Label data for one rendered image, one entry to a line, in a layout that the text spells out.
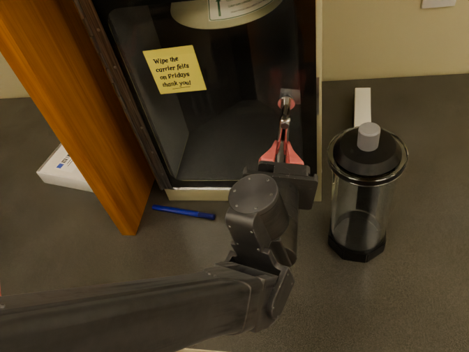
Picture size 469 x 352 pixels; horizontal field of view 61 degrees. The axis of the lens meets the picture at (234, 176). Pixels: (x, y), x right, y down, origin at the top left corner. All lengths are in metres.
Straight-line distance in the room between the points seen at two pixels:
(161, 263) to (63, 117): 0.33
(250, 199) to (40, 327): 0.26
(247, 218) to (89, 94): 0.38
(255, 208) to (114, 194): 0.39
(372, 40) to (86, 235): 0.80
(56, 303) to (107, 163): 0.49
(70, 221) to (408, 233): 0.68
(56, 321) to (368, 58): 0.98
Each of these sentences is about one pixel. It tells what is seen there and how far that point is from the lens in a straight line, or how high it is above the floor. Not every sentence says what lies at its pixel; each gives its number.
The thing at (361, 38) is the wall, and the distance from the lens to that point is 1.08.
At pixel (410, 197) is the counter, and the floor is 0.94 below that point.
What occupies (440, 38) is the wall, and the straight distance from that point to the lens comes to 1.12.
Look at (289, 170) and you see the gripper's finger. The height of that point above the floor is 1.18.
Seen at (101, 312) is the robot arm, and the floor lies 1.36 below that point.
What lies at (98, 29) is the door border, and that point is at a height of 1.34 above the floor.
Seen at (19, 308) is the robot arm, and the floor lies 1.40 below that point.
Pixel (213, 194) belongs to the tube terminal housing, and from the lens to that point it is 0.82.
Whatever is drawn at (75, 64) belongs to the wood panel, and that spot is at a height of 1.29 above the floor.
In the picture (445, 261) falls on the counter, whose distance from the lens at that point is 0.77.
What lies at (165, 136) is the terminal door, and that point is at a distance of 0.71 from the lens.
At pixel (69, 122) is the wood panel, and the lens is 0.65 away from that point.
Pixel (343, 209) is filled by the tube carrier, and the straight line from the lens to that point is 0.63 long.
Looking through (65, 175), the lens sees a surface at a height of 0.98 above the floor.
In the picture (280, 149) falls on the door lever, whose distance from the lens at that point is 0.62.
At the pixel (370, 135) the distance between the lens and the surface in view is 0.55.
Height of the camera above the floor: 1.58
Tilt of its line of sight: 47 degrees down
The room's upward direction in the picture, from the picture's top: 13 degrees counter-clockwise
